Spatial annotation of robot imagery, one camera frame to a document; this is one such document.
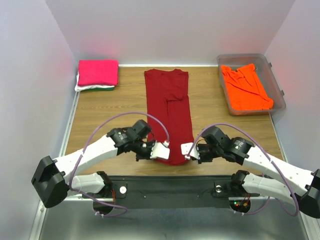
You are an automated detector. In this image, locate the dark red t shirt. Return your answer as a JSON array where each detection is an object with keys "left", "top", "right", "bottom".
[{"left": 144, "top": 69, "right": 194, "bottom": 166}]

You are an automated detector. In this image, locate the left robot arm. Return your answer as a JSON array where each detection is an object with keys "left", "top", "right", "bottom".
[{"left": 31, "top": 119, "right": 163, "bottom": 208}]

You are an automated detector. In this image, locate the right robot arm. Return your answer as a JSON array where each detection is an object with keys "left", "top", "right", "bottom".
[{"left": 189, "top": 124, "right": 320, "bottom": 219}]

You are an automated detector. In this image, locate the orange t shirt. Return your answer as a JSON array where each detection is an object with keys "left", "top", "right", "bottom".
[{"left": 221, "top": 63, "right": 274, "bottom": 111}]

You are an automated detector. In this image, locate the folded green t shirt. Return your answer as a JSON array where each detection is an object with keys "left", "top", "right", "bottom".
[{"left": 83, "top": 86, "right": 115, "bottom": 92}]

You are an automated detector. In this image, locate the clear plastic bin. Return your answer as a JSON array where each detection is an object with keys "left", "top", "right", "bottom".
[{"left": 217, "top": 53, "right": 286, "bottom": 116}]

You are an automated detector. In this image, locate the folded pink t shirt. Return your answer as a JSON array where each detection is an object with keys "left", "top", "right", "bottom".
[{"left": 78, "top": 59, "right": 119, "bottom": 87}]

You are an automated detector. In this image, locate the folded white t shirt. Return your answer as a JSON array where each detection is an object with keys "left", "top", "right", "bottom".
[{"left": 74, "top": 72, "right": 115, "bottom": 93}]

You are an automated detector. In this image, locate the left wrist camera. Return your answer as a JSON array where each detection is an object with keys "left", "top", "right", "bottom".
[{"left": 150, "top": 141, "right": 170, "bottom": 160}]

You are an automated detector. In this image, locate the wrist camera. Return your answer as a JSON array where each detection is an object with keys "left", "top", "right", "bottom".
[
  {"left": 150, "top": 141, "right": 170, "bottom": 160},
  {"left": 180, "top": 142, "right": 200, "bottom": 161}
]

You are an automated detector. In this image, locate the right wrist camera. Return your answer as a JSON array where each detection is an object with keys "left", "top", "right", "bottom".
[{"left": 180, "top": 142, "right": 200, "bottom": 161}]

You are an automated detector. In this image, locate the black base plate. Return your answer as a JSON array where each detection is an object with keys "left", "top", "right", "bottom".
[{"left": 92, "top": 175, "right": 248, "bottom": 209}]

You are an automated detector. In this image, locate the aluminium rail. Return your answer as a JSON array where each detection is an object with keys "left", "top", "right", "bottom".
[{"left": 30, "top": 197, "right": 320, "bottom": 240}]

